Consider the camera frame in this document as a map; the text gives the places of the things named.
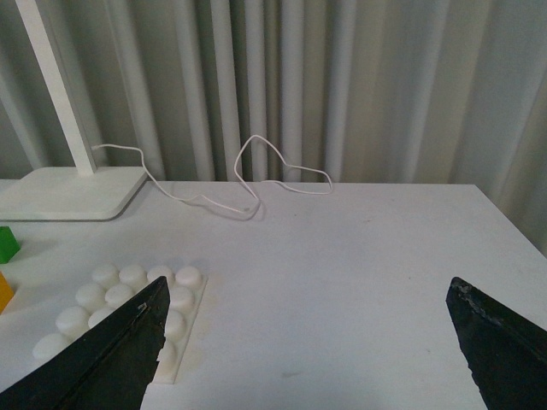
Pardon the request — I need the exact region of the white desk lamp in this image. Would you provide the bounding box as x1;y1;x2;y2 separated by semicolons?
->
1;1;146;220

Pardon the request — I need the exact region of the green two-stud block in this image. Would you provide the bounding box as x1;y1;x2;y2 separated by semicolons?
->
0;226;21;264

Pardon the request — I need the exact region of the yellow two-stud block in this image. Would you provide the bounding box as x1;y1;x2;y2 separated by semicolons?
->
0;272;15;313

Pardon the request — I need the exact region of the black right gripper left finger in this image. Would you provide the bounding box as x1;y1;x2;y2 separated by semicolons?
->
1;277;170;409

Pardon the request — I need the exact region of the white lamp cable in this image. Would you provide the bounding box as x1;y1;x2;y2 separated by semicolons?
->
91;134;334;214

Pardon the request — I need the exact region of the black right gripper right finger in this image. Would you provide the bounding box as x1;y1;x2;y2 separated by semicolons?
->
445;277;546;409

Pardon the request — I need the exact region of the white studded base plate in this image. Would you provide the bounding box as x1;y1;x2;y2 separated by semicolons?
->
32;263;207;384

